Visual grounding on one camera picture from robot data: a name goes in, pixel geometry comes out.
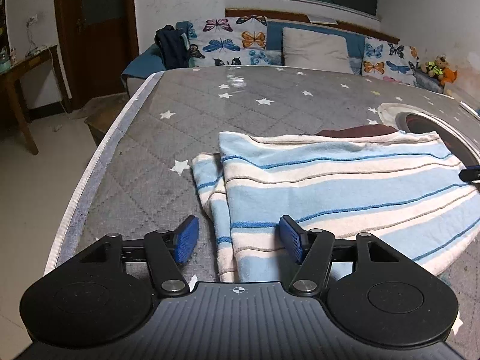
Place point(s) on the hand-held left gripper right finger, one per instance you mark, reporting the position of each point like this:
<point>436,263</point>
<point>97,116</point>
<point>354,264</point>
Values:
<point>290,238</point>

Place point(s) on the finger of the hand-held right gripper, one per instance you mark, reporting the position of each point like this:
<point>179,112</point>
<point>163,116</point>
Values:
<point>471,173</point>

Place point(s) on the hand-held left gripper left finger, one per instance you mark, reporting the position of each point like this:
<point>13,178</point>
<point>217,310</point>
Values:
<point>185,240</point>

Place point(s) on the blue white striped garment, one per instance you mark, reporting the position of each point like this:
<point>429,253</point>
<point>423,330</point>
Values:
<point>337,195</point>

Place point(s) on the round metal basin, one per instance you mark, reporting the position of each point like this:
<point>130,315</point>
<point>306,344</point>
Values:
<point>446,130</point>

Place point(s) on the plush toys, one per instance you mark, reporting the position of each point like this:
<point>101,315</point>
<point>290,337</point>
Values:
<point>438,68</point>

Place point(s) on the grey star-print mattress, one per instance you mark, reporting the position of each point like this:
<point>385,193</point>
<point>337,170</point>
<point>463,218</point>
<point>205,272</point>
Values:
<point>180,120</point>

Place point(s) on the maroon cloth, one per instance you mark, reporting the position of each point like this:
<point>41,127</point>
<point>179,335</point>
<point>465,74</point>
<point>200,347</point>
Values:
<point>356,132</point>

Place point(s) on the butterfly print cover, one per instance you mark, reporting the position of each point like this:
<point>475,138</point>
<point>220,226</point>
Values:
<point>232,43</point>
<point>390,62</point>

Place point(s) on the low wooden stool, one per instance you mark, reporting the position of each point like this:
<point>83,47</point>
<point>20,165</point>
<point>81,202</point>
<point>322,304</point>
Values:
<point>103,116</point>

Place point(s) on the blue sofa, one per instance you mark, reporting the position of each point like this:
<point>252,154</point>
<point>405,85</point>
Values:
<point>140,67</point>

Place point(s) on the grey pillow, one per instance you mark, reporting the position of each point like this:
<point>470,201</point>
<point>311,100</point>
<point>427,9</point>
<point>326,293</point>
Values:
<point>317,50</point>

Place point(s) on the dark blue backpack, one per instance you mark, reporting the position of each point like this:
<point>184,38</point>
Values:
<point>172,48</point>

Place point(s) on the brown wooden door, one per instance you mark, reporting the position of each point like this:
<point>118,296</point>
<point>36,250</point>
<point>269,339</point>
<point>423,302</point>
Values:
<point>101,45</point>

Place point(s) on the flat book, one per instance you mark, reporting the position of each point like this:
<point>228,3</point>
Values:
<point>322,19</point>

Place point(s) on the wooden desk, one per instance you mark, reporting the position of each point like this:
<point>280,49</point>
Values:
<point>18,71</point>

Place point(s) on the wall socket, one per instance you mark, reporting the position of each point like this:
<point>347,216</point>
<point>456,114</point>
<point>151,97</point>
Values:
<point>33,18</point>

